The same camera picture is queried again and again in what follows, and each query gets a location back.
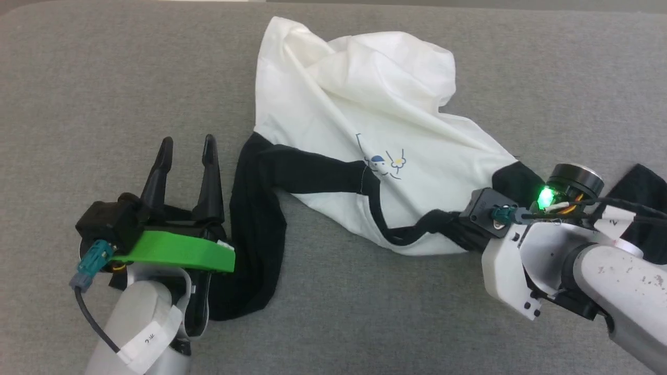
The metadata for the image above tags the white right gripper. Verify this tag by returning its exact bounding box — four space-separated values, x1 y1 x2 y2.
481 164 606 320

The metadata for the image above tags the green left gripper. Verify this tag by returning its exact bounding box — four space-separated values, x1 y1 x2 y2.
109 134 236 290

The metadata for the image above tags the white and black t-shirt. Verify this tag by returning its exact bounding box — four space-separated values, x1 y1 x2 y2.
207 16 667 321

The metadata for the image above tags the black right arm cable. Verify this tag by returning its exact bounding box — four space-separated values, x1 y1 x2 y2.
494 195 667 226

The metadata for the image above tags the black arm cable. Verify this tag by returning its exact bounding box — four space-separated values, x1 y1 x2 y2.
494 195 667 226
69 240 123 356

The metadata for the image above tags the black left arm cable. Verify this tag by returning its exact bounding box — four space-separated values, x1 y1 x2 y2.
69 240 123 356

